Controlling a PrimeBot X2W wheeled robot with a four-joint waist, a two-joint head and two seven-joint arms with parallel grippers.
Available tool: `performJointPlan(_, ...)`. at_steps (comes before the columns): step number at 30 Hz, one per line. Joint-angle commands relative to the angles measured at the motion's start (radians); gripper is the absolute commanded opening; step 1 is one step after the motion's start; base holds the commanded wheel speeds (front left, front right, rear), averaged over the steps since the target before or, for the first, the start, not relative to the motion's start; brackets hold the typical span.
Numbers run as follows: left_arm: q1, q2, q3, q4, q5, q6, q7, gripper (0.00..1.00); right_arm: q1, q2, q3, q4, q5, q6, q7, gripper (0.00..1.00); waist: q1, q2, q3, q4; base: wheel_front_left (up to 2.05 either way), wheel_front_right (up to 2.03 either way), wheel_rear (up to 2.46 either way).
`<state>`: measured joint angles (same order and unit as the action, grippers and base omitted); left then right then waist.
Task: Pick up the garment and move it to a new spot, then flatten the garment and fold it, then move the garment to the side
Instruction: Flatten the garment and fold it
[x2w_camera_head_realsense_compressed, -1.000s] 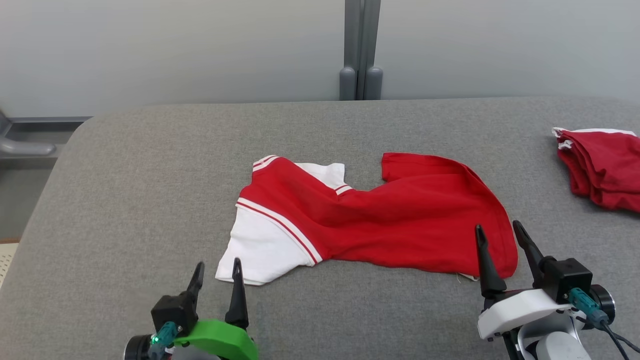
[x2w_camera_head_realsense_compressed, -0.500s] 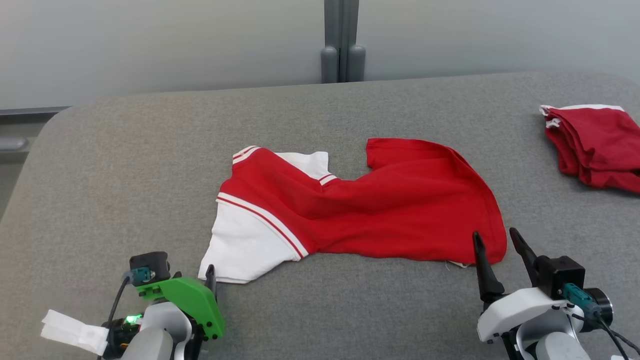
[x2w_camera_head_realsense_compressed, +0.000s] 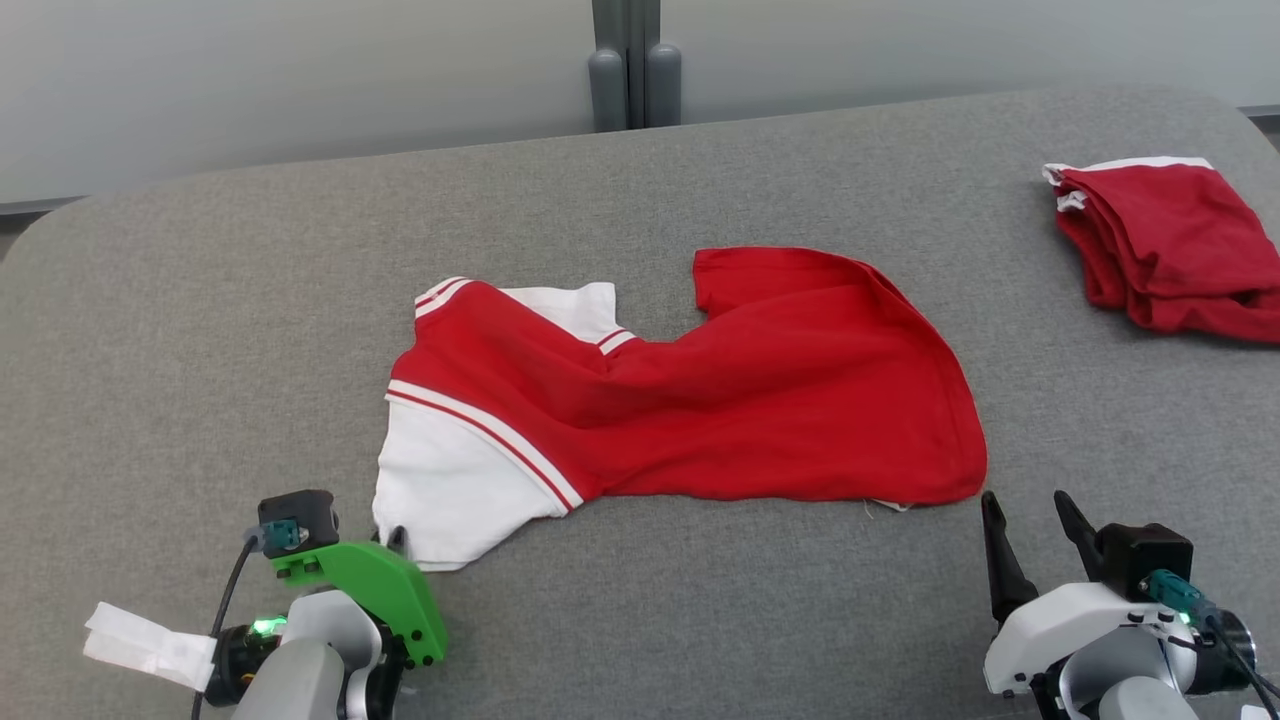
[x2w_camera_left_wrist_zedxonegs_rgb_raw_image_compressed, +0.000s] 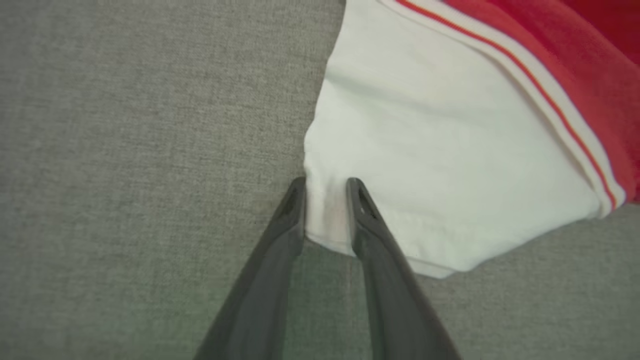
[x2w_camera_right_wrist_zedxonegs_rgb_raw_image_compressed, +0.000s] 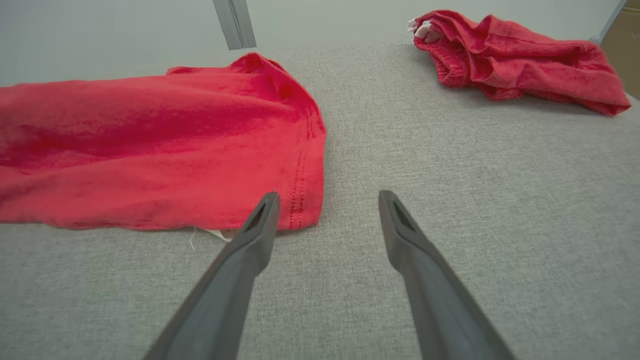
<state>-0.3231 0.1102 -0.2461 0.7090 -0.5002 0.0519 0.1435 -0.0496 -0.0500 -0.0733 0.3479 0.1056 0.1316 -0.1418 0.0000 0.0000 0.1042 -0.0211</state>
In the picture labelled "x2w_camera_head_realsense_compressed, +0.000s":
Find left camera cable teal plug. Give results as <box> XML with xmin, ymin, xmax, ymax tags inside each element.
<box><xmin>190</xmin><ymin>518</ymin><xmax>303</xmax><ymax>720</ymax></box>

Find grey partition post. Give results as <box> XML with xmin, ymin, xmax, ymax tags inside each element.
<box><xmin>587</xmin><ymin>0</ymin><xmax>684</xmax><ymax>133</ymax></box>

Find red jersey with white sleeves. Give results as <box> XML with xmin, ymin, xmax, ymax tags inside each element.
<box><xmin>372</xmin><ymin>246</ymin><xmax>989</xmax><ymax>573</ymax></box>

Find red shorts with white band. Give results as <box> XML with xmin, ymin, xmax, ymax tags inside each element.
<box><xmin>1042</xmin><ymin>156</ymin><xmax>1280</xmax><ymax>346</ymax></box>

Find right camera cable teal plug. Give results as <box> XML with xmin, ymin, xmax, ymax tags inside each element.
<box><xmin>1145</xmin><ymin>570</ymin><xmax>1280</xmax><ymax>701</ymax></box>

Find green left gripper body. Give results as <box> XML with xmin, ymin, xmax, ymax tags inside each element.
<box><xmin>272</xmin><ymin>540</ymin><xmax>449</xmax><ymax>666</ymax></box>

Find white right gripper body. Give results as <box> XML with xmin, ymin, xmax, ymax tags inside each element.
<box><xmin>983</xmin><ymin>582</ymin><xmax>1191</xmax><ymax>696</ymax></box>

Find camera cable teal plug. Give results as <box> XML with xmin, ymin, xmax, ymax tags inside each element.
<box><xmin>1145</xmin><ymin>570</ymin><xmax>1280</xmax><ymax>701</ymax></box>
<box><xmin>190</xmin><ymin>518</ymin><xmax>303</xmax><ymax>720</ymax></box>

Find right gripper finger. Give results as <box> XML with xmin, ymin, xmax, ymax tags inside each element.
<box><xmin>980</xmin><ymin>490</ymin><xmax>1041</xmax><ymax>626</ymax></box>
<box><xmin>1053</xmin><ymin>490</ymin><xmax>1106</xmax><ymax>583</ymax></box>

